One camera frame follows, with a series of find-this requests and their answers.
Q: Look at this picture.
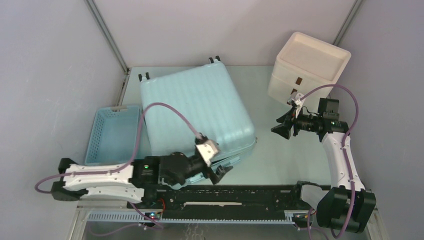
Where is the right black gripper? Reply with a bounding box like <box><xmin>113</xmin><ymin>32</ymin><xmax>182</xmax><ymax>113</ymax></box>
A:
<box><xmin>271</xmin><ymin>105</ymin><xmax>322</xmax><ymax>140</ymax></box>

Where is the light blue ribbed suitcase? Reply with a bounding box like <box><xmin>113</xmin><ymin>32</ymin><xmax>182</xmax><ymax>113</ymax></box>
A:
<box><xmin>139</xmin><ymin>56</ymin><xmax>256</xmax><ymax>170</ymax></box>

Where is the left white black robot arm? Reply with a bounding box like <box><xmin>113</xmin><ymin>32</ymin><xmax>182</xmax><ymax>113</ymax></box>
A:
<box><xmin>51</xmin><ymin>152</ymin><xmax>232</xmax><ymax>208</ymax></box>

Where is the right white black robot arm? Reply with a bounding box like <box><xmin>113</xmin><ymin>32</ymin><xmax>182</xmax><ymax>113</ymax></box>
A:
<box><xmin>271</xmin><ymin>97</ymin><xmax>377</xmax><ymax>233</ymax></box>

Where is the cream plastic drawer cabinet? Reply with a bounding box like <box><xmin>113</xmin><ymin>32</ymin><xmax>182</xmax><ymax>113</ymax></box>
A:
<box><xmin>267</xmin><ymin>32</ymin><xmax>352</xmax><ymax>110</ymax></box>

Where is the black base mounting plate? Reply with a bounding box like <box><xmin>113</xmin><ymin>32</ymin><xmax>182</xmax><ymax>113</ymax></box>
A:
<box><xmin>135</xmin><ymin>184</ymin><xmax>310</xmax><ymax>222</ymax></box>

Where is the blue perforated plastic basket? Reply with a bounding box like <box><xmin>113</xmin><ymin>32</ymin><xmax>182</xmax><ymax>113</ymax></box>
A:
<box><xmin>84</xmin><ymin>105</ymin><xmax>140</xmax><ymax>166</ymax></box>

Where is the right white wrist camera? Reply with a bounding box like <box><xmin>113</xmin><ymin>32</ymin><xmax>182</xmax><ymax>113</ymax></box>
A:
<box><xmin>287</xmin><ymin>91</ymin><xmax>305</xmax><ymax>118</ymax></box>

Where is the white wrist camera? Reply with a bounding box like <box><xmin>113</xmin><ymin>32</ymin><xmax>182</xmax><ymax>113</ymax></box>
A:
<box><xmin>287</xmin><ymin>91</ymin><xmax>305</xmax><ymax>118</ymax></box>
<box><xmin>195</xmin><ymin>139</ymin><xmax>220</xmax><ymax>167</ymax></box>

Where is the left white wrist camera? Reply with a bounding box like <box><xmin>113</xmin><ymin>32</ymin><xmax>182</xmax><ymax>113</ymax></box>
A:
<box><xmin>195</xmin><ymin>139</ymin><xmax>220</xmax><ymax>167</ymax></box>

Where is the aluminium frame rail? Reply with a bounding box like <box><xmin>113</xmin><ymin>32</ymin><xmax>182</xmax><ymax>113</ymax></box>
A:
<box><xmin>67</xmin><ymin>188</ymin><xmax>388</xmax><ymax>240</ymax></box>

